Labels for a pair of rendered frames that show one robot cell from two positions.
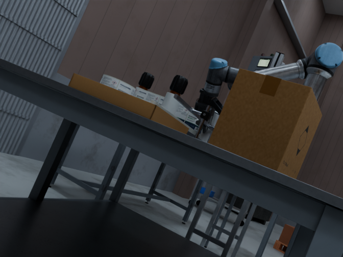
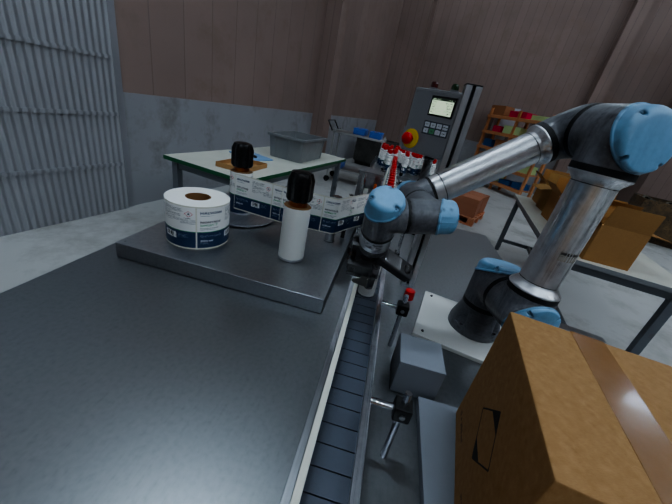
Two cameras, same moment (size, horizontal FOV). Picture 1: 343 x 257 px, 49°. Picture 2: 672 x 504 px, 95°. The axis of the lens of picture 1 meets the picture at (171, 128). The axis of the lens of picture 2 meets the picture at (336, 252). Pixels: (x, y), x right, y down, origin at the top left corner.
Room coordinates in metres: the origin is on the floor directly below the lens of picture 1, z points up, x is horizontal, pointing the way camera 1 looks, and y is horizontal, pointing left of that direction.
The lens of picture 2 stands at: (1.10, 0.15, 1.39)
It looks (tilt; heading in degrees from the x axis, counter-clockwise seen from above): 25 degrees down; 345
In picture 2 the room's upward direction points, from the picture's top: 12 degrees clockwise
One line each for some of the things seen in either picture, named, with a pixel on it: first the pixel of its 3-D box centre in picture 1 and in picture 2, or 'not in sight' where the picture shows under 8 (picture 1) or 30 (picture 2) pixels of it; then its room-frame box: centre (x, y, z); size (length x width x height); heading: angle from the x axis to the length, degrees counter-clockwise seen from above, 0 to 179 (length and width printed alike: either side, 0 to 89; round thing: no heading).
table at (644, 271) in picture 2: not in sight; (553, 263); (3.35, -2.60, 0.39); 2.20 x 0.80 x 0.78; 147
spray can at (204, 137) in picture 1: (210, 123); (373, 264); (1.86, -0.17, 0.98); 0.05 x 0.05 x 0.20
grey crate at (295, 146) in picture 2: not in sight; (298, 146); (4.43, -0.09, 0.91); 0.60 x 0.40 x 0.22; 151
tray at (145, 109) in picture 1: (133, 109); not in sight; (1.10, 0.12, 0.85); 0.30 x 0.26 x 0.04; 159
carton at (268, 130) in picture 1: (268, 128); (573, 471); (1.29, -0.30, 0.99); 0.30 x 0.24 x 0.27; 150
